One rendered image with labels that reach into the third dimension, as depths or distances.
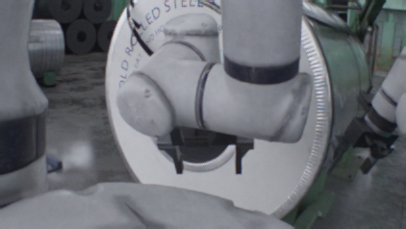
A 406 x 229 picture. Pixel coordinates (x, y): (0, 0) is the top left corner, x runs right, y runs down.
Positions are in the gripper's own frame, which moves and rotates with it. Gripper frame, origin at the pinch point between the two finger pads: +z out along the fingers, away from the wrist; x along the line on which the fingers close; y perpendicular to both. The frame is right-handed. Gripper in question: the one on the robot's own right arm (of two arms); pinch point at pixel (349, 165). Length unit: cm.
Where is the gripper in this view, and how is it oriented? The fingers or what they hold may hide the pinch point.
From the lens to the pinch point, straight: 78.8
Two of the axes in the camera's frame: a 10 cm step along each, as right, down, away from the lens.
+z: -2.4, 7.7, 5.9
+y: 1.2, 6.3, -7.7
